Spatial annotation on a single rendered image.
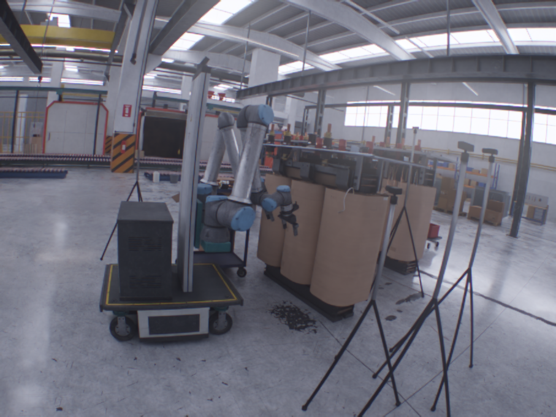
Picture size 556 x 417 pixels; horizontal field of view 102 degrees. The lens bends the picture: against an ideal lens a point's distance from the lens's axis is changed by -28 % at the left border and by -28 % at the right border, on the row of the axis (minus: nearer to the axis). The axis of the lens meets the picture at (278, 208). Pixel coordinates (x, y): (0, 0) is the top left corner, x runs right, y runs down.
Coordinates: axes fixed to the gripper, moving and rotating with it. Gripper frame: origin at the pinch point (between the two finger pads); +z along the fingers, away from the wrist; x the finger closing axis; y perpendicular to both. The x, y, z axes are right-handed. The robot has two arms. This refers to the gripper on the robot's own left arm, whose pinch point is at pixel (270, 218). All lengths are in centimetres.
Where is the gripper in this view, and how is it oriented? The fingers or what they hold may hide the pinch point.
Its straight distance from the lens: 253.0
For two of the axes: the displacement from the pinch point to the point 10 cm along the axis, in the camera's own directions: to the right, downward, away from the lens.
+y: 9.1, -3.4, 2.4
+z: 3.0, 9.4, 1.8
